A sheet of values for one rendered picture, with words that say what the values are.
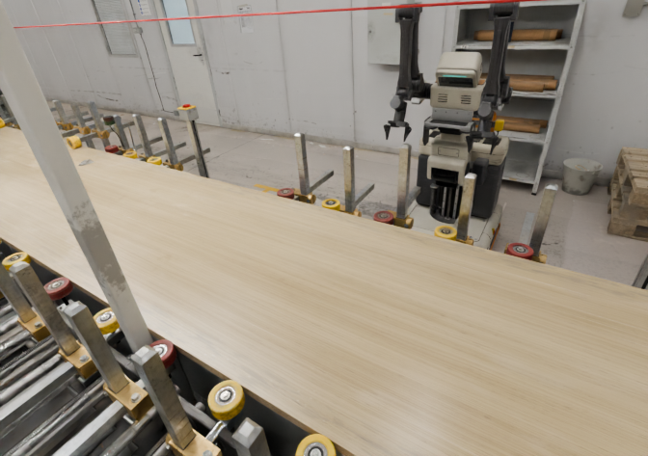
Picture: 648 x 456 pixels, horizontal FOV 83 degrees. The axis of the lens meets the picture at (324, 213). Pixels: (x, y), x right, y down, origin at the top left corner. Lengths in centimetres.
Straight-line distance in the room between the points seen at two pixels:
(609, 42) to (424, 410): 345
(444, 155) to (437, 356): 153
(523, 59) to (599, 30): 55
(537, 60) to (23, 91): 368
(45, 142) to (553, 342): 124
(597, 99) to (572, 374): 318
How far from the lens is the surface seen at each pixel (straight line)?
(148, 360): 78
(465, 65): 212
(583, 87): 399
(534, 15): 391
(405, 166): 145
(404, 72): 203
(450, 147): 229
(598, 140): 411
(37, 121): 93
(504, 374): 102
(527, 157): 417
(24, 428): 159
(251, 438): 65
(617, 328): 124
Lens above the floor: 168
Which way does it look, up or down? 31 degrees down
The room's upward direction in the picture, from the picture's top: 4 degrees counter-clockwise
